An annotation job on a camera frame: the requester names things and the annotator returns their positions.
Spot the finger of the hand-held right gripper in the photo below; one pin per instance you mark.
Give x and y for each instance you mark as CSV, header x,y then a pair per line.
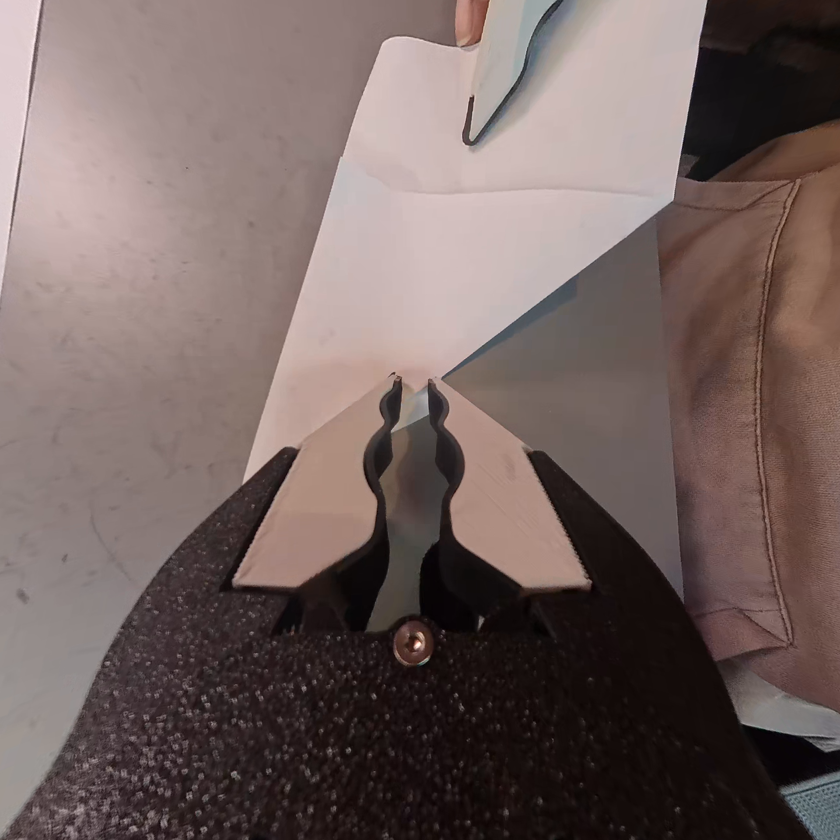
x,y
502,46

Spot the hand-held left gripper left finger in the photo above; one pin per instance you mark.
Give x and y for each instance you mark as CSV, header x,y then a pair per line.
x,y
315,518

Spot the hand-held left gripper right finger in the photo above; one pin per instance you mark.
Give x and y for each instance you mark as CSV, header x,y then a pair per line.
x,y
512,525

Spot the white paper sheet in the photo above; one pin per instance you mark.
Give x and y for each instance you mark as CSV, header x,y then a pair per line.
x,y
16,98
459,262

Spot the person's right hand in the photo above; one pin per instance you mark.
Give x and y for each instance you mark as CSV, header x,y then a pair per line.
x,y
469,19

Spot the person's white undershirt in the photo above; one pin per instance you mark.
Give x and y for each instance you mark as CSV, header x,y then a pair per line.
x,y
787,712

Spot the pale blue cloth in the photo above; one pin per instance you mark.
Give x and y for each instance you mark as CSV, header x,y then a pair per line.
x,y
817,810

